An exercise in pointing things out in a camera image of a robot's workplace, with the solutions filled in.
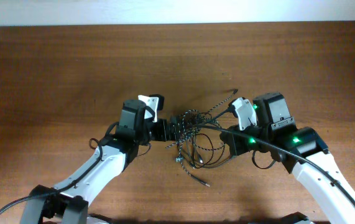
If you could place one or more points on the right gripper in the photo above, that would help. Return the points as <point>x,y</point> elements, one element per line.
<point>235,142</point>

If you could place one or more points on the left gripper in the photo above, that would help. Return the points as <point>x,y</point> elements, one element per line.
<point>161,130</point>

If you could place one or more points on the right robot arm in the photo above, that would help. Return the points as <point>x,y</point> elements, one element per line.
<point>266,125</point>

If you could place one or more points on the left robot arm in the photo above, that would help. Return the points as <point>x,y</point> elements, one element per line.
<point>71,198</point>

